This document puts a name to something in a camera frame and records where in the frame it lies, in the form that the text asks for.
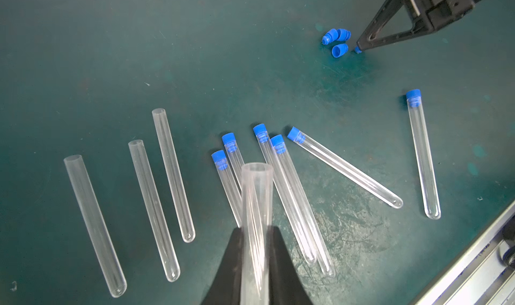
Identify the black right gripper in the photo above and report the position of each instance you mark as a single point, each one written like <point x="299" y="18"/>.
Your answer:
<point x="426" y="17"/>

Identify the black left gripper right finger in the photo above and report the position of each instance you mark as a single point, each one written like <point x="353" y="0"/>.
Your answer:
<point x="285" y="285"/>

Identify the test tube with blue stopper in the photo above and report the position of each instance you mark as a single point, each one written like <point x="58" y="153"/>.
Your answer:
<point x="345" y="168"/>
<point x="154" y="210"/>
<point x="174" y="176"/>
<point x="229" y="184"/>
<point x="257" y="185"/>
<point x="96" y="226"/>
<point x="422" y="148"/>
<point x="234" y="155"/>
<point x="291" y="207"/>
<point x="306" y="214"/>

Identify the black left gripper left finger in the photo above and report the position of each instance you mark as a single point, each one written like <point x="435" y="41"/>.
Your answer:
<point x="226" y="286"/>

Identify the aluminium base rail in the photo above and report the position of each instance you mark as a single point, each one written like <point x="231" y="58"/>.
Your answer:
<point x="481" y="274"/>

